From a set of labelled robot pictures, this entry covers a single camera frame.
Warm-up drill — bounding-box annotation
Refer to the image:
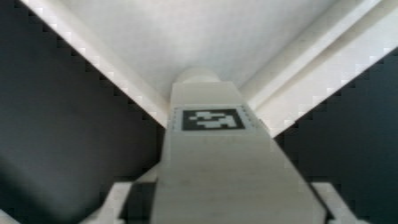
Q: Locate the white desk top tray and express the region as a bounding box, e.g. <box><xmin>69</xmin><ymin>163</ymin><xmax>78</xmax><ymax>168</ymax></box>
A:
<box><xmin>19</xmin><ymin>0</ymin><xmax>369</xmax><ymax>128</ymax></box>

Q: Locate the white front fence bar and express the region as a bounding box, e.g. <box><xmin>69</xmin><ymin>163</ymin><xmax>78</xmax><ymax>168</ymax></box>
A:
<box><xmin>255</xmin><ymin>0</ymin><xmax>398</xmax><ymax>137</ymax></box>

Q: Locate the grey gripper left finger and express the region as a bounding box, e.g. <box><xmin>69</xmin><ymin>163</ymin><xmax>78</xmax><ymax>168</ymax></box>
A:
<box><xmin>78</xmin><ymin>181</ymin><xmax>158</xmax><ymax>224</ymax></box>

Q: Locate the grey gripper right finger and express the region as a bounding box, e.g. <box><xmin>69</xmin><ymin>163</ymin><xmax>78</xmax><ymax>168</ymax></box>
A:
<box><xmin>310</xmin><ymin>182</ymin><xmax>371</xmax><ymax>224</ymax></box>

